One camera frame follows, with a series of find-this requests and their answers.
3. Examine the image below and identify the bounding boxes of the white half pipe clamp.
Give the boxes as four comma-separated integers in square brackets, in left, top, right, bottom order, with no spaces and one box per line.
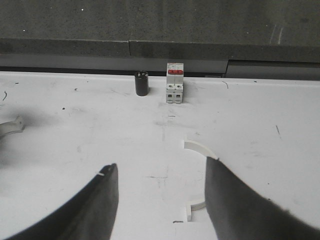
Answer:
[0,116,25,138]
[183,139,218,223]

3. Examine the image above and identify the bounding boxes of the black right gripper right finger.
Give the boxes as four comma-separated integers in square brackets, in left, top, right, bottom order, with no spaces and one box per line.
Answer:
[204,156,320,240]

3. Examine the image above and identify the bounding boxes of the grey stone counter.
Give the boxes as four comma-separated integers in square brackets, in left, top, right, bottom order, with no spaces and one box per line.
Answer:
[0,0,320,81]

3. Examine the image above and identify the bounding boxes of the white circuit breaker red switch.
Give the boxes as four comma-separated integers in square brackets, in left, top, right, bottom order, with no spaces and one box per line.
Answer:
[165,62,184,104]

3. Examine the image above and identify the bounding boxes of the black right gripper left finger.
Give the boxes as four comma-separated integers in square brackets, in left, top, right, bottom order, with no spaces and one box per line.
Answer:
[10,163,119,240]

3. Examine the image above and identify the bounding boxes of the dark brown cylindrical capacitor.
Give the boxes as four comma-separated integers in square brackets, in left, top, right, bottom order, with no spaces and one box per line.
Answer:
[134,71,149,97]

